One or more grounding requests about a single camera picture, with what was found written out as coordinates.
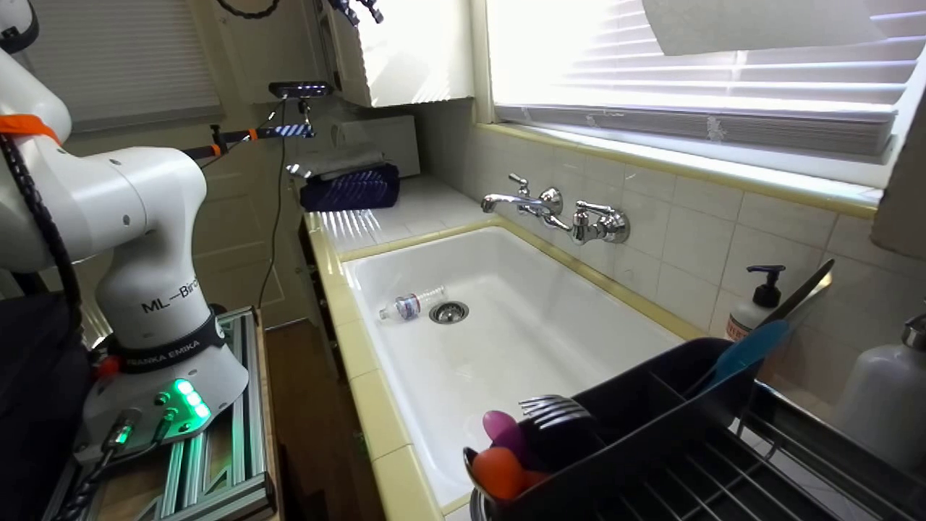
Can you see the white window blinds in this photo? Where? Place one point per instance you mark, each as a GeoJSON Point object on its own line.
{"type": "Point", "coordinates": [791, 76]}

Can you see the camera on tripod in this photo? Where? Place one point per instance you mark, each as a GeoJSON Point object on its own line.
{"type": "Point", "coordinates": [291, 121]}

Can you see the soap pump bottle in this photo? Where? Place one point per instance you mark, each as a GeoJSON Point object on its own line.
{"type": "Point", "coordinates": [758, 303]}

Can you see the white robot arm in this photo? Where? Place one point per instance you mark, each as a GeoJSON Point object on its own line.
{"type": "Point", "coordinates": [175, 370]}

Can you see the white dish soap bottle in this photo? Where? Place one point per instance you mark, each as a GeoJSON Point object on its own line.
{"type": "Point", "coordinates": [884, 403]}

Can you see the metal forks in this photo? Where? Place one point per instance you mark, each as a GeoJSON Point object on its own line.
{"type": "Point", "coordinates": [551, 409]}

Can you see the metal sink drain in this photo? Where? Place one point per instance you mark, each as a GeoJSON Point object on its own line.
{"type": "Point", "coordinates": [450, 315]}

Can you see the small plastic bottle in sink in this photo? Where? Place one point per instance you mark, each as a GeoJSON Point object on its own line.
{"type": "Point", "coordinates": [402, 308]}

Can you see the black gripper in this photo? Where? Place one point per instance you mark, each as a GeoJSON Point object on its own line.
{"type": "Point", "coordinates": [351, 15]}

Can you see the orange utensil handle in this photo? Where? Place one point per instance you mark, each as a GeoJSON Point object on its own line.
{"type": "Point", "coordinates": [500, 477]}

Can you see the blue spatula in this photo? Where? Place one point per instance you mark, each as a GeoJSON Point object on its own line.
{"type": "Point", "coordinates": [757, 347]}

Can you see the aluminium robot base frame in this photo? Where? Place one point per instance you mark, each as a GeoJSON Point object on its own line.
{"type": "Point", "coordinates": [223, 474]}

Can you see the purple utensil handle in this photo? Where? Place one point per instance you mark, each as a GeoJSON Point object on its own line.
{"type": "Point", "coordinates": [505, 434]}

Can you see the white upper cabinet right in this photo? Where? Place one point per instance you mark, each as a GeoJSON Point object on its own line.
{"type": "Point", "coordinates": [417, 53]}

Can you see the black dish drying rack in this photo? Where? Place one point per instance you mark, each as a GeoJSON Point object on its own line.
{"type": "Point", "coordinates": [651, 451]}

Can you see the dark blue bag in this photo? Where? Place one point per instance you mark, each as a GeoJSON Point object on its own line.
{"type": "Point", "coordinates": [364, 188]}

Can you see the white ceramic sink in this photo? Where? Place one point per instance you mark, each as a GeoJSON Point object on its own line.
{"type": "Point", "coordinates": [534, 328]}

